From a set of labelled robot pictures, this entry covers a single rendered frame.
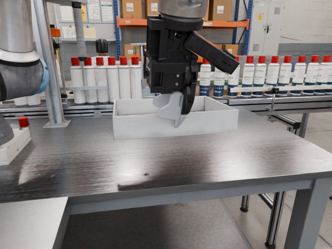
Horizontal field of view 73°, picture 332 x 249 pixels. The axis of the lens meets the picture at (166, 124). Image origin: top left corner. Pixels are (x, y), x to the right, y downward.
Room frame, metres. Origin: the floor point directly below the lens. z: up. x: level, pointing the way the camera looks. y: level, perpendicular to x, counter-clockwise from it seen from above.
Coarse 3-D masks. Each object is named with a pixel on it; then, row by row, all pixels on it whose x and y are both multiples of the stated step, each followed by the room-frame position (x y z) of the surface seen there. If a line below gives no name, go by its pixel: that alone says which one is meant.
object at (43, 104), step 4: (212, 96) 1.17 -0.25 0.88; (0, 104) 1.00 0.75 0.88; (4, 104) 1.00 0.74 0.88; (8, 104) 1.00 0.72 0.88; (12, 104) 1.00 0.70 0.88; (44, 104) 1.00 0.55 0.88; (72, 104) 1.00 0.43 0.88; (76, 104) 1.00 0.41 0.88; (80, 104) 1.00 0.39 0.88; (84, 104) 1.00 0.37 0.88; (88, 104) 1.00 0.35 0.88; (92, 104) 1.01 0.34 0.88; (96, 104) 1.00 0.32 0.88; (100, 104) 1.00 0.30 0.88; (104, 104) 1.01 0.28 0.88; (108, 104) 1.01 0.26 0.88; (0, 108) 0.93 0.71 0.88; (4, 108) 0.94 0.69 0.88; (8, 108) 0.94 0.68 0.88
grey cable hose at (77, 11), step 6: (72, 6) 0.93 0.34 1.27; (78, 6) 0.92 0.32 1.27; (78, 12) 0.93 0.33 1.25; (78, 18) 0.92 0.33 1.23; (78, 24) 0.92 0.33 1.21; (78, 30) 0.92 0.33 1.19; (78, 36) 0.92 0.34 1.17; (78, 42) 0.93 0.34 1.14; (78, 48) 0.92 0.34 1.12; (84, 48) 0.93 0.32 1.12; (84, 54) 0.93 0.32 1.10; (84, 60) 0.93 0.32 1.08
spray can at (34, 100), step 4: (28, 96) 0.97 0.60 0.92; (32, 96) 0.97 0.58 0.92; (36, 96) 0.98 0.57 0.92; (28, 100) 0.97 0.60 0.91; (32, 100) 0.97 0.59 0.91; (36, 100) 0.98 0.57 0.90; (40, 100) 1.00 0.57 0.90; (28, 104) 0.97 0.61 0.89; (32, 104) 0.97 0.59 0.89; (36, 104) 0.98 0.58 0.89; (40, 104) 0.99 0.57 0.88
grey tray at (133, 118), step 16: (128, 112) 0.62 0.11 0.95; (144, 112) 0.63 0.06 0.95; (192, 112) 0.46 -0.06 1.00; (208, 112) 0.46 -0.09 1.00; (224, 112) 0.47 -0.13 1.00; (128, 128) 0.43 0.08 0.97; (144, 128) 0.43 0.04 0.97; (160, 128) 0.44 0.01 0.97; (176, 128) 0.45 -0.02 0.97; (192, 128) 0.45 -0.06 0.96; (208, 128) 0.46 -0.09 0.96; (224, 128) 0.47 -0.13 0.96
